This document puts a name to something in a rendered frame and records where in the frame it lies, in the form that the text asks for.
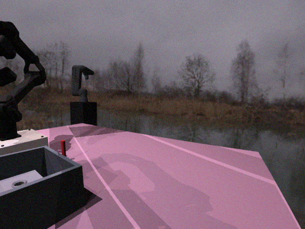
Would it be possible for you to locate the dark red peg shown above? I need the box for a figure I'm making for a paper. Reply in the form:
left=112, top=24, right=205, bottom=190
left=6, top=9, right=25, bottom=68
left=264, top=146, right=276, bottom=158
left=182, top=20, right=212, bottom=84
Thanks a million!
left=61, top=140, right=67, bottom=157

